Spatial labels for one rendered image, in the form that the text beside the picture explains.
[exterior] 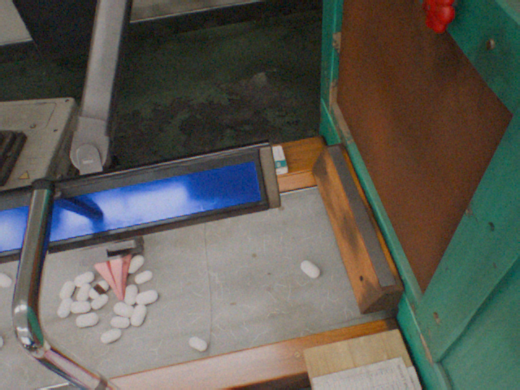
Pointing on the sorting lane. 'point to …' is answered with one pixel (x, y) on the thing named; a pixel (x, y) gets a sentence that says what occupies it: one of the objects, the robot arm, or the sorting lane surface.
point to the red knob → (439, 14)
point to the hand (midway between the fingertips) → (121, 294)
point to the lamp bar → (149, 197)
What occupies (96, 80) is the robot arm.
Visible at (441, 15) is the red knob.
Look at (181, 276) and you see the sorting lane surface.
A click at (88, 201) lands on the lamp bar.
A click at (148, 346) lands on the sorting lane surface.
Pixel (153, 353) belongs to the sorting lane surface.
